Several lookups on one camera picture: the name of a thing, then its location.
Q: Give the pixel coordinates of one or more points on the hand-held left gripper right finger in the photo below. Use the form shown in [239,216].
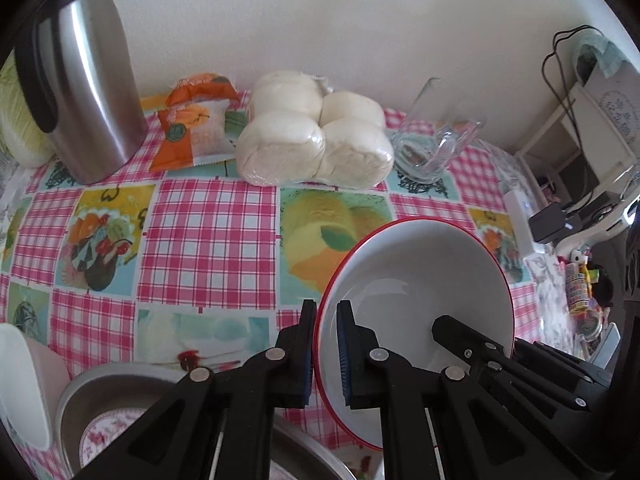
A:
[345,355]

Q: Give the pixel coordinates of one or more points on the small white cup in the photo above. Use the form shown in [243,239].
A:
[25,385]

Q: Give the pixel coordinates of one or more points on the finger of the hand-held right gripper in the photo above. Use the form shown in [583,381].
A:
[560,365]
[465,342]

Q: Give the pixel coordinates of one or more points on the glass beer mug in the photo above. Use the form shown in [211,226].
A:
[440,155]

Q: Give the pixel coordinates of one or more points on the white wooden rack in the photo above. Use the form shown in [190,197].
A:
[560,125]

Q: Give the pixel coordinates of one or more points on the orange snack packet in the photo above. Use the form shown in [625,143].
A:
[185,130]

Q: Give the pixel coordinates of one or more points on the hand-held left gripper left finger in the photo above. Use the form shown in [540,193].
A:
[306,360]

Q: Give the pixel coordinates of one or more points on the teal cloth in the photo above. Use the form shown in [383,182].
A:
[600,50]

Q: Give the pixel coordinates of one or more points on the pink checked tablecloth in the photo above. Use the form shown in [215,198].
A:
[210,240]

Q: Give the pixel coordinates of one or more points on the white power strip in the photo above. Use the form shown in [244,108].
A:
[520,220]

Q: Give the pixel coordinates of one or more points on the white cutout shelf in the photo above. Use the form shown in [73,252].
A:
[600,220]

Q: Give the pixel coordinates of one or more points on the strawberry print bowl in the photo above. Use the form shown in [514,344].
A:
[425,270]

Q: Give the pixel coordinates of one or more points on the colourful candy packs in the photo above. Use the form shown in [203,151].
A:
[582,285]

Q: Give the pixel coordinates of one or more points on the bag of steamed buns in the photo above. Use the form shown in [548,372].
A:
[300,145]

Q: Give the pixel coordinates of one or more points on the stainless steel thermos jug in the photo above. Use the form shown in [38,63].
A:
[95,85]

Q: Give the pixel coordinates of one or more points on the white printed card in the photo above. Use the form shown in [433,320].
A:
[612,105]

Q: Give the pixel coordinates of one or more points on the stainless steel plate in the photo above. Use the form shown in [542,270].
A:
[100,395]

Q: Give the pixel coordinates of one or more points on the napa cabbage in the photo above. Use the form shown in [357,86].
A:
[20,135]

